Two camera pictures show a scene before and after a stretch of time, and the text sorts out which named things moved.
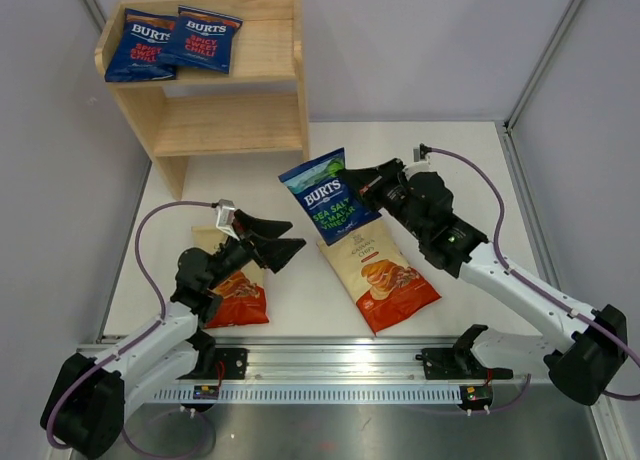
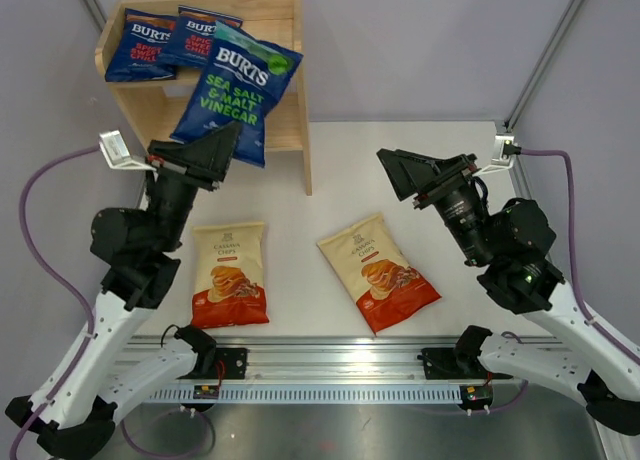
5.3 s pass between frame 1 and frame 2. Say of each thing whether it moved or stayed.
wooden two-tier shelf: stayed
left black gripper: moved
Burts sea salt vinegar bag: moved
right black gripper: moved
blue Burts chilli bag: stayed
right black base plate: stayed
